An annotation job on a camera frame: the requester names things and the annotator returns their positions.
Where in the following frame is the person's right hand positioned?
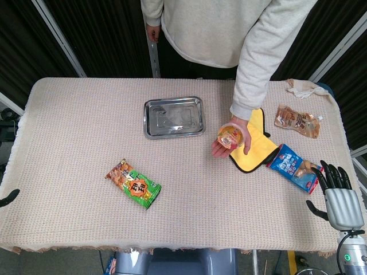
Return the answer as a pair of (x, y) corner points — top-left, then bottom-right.
(146, 23), (160, 44)

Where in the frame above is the green orange snack bag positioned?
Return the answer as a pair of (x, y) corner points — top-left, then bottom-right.
(104, 158), (163, 211)

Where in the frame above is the metal slotted post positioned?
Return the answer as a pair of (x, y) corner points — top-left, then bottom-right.
(140, 0), (161, 78)

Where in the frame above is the person's left hand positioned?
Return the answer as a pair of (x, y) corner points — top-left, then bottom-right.
(211, 115), (252, 159)

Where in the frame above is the yellow cloth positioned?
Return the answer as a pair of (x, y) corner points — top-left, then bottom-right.
(229, 108), (279, 174)

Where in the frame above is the person in grey sweatshirt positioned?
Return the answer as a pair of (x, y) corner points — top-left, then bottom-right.
(140, 0), (319, 121)

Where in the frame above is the crumpled beige cloth bag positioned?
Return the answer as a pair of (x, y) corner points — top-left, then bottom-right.
(286, 78), (330, 100)

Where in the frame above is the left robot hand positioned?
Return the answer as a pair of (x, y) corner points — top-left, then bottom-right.
(0, 188), (21, 207)

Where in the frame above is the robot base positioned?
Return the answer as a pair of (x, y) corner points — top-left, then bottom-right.
(105, 247), (239, 275)

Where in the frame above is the beige tablecloth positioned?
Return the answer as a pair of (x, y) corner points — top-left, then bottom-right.
(0, 77), (361, 256)

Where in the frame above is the steel tray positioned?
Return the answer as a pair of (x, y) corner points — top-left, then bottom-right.
(143, 96), (207, 140)

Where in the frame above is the brown sauce pouch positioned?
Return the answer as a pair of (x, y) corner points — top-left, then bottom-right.
(274, 104), (323, 139)

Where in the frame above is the orange jelly cup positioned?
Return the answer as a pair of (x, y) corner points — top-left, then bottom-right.
(217, 121), (245, 149)

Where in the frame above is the blue snack bag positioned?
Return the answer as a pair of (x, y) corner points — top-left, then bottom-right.
(266, 143), (325, 195)

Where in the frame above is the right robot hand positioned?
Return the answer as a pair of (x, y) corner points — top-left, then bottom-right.
(305, 159), (366, 231)

